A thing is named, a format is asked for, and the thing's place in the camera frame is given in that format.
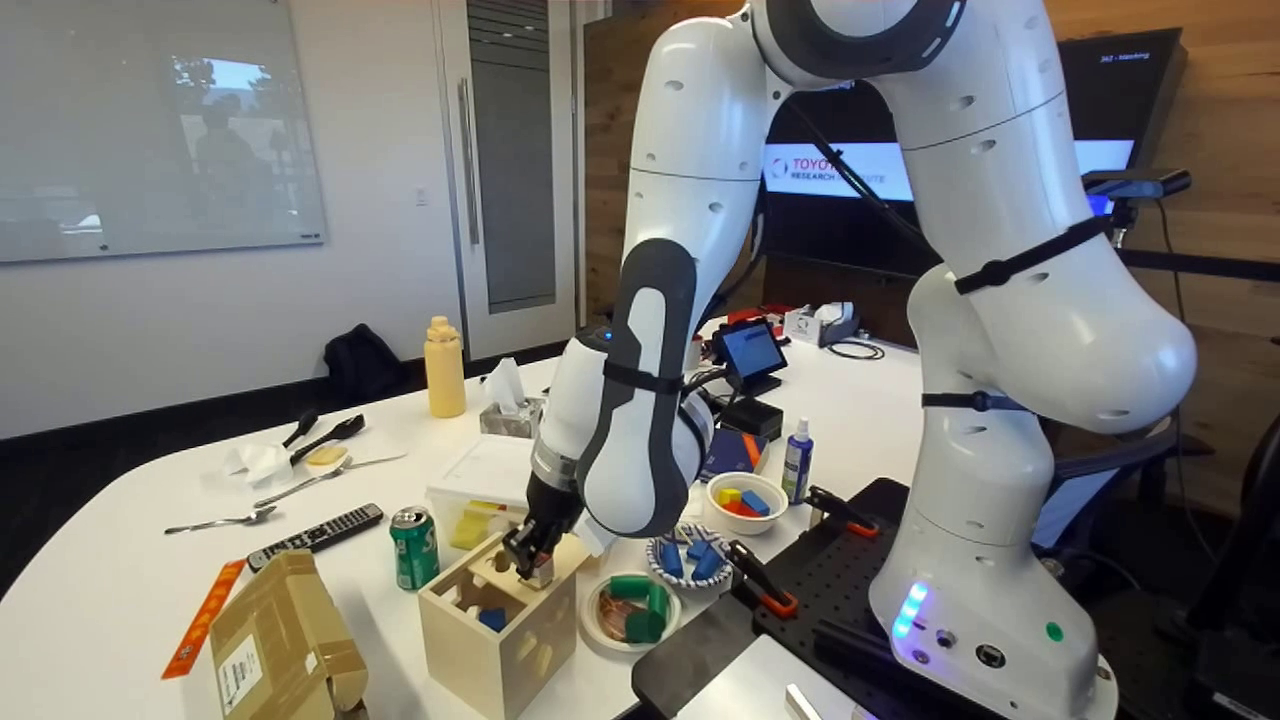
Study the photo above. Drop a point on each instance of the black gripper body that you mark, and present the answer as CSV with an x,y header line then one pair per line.
x,y
551,505

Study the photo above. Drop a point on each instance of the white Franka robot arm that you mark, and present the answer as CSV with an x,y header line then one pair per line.
x,y
1042,334

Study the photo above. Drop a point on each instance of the wooden shape sorter box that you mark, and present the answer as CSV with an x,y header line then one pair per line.
x,y
515,633

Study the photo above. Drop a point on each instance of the grey tissue box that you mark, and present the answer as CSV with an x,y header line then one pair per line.
x,y
511,418

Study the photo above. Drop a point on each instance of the white bowl with green pieces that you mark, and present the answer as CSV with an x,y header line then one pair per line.
x,y
630,640

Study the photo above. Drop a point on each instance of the white bowl with blocks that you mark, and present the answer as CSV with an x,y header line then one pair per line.
x,y
746,523

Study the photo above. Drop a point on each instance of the small black box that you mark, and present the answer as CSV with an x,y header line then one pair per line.
x,y
753,418

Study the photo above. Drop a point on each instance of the brown cardboard box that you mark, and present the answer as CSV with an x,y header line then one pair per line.
x,y
284,640

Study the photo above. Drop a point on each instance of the yellow object inside container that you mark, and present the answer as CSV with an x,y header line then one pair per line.
x,y
469,530

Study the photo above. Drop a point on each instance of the clear lidded plastic container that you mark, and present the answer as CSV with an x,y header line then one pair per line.
x,y
483,475

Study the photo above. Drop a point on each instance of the brown block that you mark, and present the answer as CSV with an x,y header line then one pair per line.
x,y
614,617

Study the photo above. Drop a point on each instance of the green soda can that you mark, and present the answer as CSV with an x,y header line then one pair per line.
x,y
415,548

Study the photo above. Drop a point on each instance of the green curved block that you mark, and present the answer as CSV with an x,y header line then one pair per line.
x,y
649,614

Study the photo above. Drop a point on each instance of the blue patterned plate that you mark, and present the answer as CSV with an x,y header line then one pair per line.
x,y
688,560

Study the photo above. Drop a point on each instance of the yellow squeeze bottle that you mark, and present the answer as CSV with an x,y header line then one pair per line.
x,y
444,372

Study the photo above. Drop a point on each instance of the yellow block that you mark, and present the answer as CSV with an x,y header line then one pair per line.
x,y
724,494

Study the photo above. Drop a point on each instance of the red block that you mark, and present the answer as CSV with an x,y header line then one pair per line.
x,y
733,511

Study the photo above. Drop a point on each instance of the black remote control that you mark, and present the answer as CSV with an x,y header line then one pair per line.
x,y
322,535

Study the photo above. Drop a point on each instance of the blue block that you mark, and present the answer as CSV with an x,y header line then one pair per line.
x,y
759,501

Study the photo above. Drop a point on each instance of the wooden spoon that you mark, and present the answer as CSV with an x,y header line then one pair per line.
x,y
325,460

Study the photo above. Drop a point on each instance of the black spatula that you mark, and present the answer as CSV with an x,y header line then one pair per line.
x,y
329,436

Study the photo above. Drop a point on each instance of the white paper sheet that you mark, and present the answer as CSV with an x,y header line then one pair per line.
x,y
746,682

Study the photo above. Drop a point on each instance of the black backpack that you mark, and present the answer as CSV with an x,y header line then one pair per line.
x,y
361,363

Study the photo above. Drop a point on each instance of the small black utensil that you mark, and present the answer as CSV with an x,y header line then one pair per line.
x,y
301,430

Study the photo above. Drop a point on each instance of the tablet on stand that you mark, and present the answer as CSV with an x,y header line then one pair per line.
x,y
751,348

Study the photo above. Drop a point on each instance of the crumpled white napkin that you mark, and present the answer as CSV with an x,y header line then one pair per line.
x,y
251,460

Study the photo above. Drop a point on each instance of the white pen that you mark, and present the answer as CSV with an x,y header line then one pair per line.
x,y
802,701

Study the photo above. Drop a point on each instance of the orange ruler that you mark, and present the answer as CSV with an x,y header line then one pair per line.
x,y
205,623

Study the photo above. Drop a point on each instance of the white door with window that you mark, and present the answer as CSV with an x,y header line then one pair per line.
x,y
515,162

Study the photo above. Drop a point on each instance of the blue office chair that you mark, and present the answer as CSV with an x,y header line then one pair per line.
x,y
1087,485

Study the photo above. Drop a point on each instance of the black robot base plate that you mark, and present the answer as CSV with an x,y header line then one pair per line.
x,y
827,587

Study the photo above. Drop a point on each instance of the wall whiteboard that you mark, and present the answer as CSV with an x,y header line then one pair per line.
x,y
146,123

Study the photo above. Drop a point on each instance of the wall television screen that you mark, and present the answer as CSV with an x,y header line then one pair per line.
x,y
1132,94

